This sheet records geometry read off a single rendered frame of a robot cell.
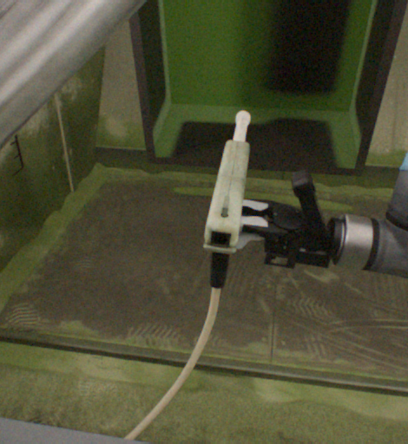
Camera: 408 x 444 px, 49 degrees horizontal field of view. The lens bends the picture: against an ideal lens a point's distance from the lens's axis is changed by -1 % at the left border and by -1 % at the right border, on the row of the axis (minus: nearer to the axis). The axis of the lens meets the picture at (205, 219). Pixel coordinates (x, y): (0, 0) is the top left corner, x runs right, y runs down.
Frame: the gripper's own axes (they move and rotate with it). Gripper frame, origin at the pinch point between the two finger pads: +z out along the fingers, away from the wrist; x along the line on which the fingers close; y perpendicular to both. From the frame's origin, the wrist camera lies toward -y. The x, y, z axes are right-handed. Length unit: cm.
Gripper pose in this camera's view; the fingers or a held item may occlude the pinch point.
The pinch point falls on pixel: (220, 209)
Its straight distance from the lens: 75.7
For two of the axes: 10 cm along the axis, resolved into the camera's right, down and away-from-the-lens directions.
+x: 1.2, -5.5, 8.3
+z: -9.9, -1.6, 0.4
